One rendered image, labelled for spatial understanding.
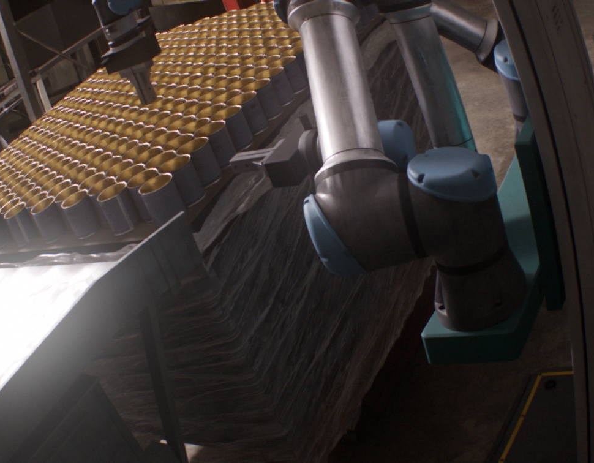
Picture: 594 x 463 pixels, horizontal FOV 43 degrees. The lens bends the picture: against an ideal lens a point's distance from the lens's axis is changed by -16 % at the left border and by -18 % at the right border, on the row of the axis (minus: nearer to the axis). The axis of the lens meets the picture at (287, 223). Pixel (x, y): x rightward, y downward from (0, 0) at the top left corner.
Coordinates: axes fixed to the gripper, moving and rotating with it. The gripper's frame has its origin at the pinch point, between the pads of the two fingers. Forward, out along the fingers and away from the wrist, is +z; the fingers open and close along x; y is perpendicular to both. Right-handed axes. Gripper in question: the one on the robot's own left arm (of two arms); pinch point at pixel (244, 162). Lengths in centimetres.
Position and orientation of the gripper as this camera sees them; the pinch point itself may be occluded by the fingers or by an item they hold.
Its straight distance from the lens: 152.3
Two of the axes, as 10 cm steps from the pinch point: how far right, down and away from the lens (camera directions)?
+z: -8.4, 0.8, 5.4
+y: -3.5, -8.3, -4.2
